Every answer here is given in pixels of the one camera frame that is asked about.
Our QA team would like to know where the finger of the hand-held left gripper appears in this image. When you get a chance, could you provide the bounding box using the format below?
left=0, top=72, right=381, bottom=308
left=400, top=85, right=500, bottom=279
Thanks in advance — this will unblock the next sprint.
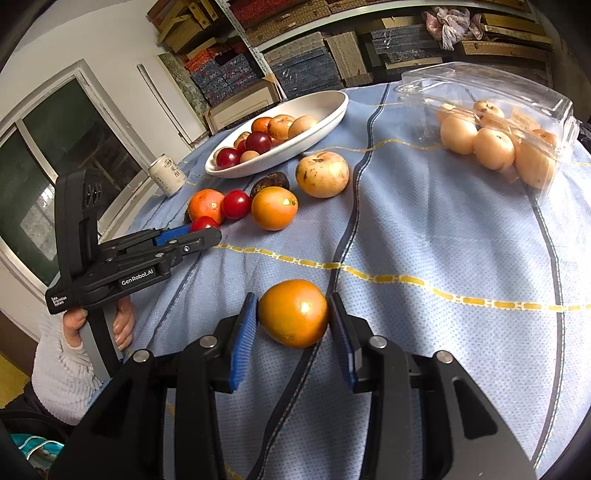
left=99, top=224, right=194, bottom=259
left=117, top=229, right=223, bottom=273

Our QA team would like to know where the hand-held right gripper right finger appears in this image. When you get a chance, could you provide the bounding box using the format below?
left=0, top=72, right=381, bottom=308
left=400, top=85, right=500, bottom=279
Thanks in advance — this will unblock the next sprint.
left=327, top=292, right=539, bottom=480

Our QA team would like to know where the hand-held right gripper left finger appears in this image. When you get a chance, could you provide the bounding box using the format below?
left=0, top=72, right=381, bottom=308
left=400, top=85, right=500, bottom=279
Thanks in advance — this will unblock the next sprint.
left=48, top=292, right=259, bottom=480

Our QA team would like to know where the large orange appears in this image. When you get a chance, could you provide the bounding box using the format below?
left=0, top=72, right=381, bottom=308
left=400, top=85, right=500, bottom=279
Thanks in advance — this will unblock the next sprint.
left=188, top=189, right=226, bottom=223

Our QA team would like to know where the orange persimmon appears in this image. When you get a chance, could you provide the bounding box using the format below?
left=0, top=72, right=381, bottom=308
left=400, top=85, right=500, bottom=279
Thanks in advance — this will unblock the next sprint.
left=257, top=279, right=329, bottom=349
left=250, top=186, right=299, bottom=232

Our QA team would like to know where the large dark brown mangosteen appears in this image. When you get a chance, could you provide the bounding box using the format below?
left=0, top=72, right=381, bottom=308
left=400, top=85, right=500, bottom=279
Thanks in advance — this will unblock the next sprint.
left=250, top=171, right=291, bottom=195

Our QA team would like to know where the dark red plum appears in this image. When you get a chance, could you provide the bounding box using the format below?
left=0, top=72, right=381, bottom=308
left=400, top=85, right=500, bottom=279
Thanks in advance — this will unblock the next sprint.
left=245, top=131, right=273, bottom=154

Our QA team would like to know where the yellow apple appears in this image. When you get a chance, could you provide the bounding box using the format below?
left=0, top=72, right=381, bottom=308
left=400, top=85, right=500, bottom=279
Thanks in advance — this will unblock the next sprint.
left=295, top=151, right=350, bottom=199

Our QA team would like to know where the white oval plate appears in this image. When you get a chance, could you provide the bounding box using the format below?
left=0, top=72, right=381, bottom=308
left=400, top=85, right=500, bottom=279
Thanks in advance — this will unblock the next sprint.
left=204, top=90, right=349, bottom=179

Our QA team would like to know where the person's left forearm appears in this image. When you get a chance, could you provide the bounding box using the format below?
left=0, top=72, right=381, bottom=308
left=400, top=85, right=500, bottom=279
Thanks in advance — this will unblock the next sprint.
left=31, top=318, right=114, bottom=407

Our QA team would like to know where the person's left hand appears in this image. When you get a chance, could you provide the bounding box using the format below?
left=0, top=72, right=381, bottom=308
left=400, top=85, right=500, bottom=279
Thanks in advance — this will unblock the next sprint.
left=62, top=298, right=136, bottom=352

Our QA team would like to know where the white drink can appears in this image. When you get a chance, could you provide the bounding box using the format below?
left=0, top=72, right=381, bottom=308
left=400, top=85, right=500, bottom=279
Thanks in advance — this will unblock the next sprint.
left=148, top=155, right=187, bottom=197

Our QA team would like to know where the white framed window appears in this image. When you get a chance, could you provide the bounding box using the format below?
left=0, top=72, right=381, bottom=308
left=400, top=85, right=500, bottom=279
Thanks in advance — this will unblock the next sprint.
left=0, top=59, right=197, bottom=296

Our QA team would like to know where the white plastic pipe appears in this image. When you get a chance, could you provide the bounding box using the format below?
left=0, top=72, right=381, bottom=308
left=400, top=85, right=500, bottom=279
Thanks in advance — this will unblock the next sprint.
left=137, top=64, right=197, bottom=149

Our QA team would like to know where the open cardboard box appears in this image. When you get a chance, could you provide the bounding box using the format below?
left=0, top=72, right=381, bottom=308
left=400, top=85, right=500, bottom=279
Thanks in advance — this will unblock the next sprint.
left=203, top=76, right=282, bottom=134

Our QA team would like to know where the green mottled board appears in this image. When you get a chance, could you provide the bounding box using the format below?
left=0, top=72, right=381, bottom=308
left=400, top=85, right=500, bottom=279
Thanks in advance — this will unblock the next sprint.
left=159, top=53, right=208, bottom=134

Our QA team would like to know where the shelf of stacked boxes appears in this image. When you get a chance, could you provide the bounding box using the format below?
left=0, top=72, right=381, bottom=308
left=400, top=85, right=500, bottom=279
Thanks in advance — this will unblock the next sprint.
left=148, top=0, right=555, bottom=107

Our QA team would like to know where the teal patterned cloth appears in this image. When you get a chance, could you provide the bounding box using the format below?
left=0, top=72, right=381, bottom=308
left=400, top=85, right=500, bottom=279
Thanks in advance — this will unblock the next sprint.
left=11, top=431, right=65, bottom=462

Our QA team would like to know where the cluster of pale peaches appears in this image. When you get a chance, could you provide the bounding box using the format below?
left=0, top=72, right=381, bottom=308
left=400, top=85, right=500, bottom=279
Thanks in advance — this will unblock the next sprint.
left=436, top=99, right=559, bottom=190

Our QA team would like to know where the white metal shelf rack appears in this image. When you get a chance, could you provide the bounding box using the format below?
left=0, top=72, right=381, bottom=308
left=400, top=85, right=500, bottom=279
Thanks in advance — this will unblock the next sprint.
left=215, top=0, right=555, bottom=88

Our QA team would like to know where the clear plastic clamshell box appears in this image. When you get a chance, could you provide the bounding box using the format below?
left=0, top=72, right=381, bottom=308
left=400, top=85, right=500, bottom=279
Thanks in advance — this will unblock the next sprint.
left=396, top=61, right=580, bottom=204

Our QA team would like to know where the pink cloth bundle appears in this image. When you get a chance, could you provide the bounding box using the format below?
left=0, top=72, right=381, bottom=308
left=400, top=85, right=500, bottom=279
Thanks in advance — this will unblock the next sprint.
left=425, top=7, right=483, bottom=49

